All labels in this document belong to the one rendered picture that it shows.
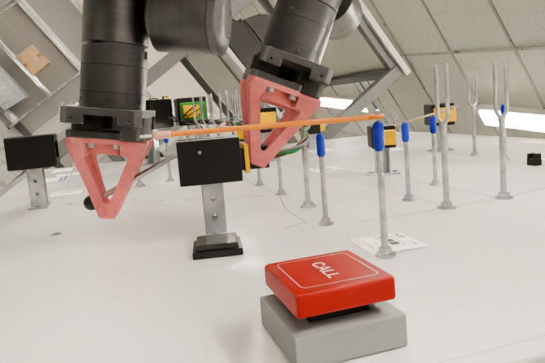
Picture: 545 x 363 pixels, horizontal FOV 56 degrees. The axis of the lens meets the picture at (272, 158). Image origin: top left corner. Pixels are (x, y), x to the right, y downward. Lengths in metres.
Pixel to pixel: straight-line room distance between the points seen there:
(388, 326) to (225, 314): 0.10
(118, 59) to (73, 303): 0.20
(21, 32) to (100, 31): 7.58
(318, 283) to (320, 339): 0.02
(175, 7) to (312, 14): 0.12
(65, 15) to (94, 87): 7.57
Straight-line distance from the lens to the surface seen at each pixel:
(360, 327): 0.25
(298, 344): 0.24
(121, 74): 0.46
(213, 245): 0.42
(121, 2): 0.46
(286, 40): 0.46
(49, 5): 8.05
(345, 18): 0.54
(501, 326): 0.29
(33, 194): 0.78
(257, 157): 0.46
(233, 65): 1.45
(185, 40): 0.44
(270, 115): 0.99
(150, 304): 0.34
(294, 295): 0.23
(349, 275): 0.25
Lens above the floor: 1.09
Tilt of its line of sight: 10 degrees up
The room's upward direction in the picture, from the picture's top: 48 degrees clockwise
